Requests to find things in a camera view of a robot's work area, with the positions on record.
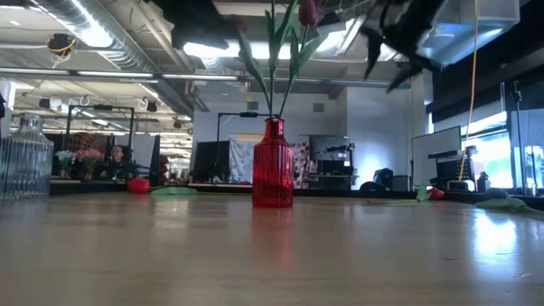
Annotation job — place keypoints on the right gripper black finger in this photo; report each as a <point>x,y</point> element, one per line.
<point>410,70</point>
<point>374,44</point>

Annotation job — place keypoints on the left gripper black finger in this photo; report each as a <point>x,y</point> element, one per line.
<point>219,30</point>

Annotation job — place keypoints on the maroon artificial tulip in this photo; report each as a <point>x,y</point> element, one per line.
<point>252,68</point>
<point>309,13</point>

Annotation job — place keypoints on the dark purple artificial tulip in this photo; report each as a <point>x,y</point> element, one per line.
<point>503,204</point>

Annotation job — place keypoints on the red ribbed glass vase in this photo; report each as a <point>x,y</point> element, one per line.
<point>272,170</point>

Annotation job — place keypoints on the clear ribbed glass vase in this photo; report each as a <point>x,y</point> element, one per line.
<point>25,166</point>

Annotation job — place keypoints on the ceiling light panel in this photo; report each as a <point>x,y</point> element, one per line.
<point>204,50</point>

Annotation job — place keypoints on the grey ceiling pipe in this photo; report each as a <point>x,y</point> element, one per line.
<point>200,77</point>

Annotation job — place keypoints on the whiteboard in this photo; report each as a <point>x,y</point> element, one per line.
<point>433,149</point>

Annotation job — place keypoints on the black equipment cart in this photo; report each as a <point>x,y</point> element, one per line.
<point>452,170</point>

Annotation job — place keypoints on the black chair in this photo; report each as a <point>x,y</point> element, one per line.
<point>384,178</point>

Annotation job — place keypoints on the black shelf unit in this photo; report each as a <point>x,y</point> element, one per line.
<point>331,161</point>

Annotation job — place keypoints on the white patterned cloth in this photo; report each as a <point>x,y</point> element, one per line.
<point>241,161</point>

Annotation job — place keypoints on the black panel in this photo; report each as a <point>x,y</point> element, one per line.
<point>210,163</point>

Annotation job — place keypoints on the small dark bottle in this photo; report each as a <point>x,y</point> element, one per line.
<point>483,183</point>

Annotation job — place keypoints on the floral patterned cloth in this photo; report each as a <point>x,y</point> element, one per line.
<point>301,163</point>

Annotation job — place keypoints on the person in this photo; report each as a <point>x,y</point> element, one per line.
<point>115,155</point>

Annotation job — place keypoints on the pink flower bouquet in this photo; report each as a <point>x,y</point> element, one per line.
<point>89,155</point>

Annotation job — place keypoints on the white flower bouquet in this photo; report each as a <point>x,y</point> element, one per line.
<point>65,156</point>

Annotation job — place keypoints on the silver rectangular ventilation duct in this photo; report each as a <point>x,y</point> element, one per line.
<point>457,38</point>

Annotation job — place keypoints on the silver spiral ventilation duct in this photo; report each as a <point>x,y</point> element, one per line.
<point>127,51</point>

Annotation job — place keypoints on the black gantry frame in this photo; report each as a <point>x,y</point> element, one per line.
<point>103,108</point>
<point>248,114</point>

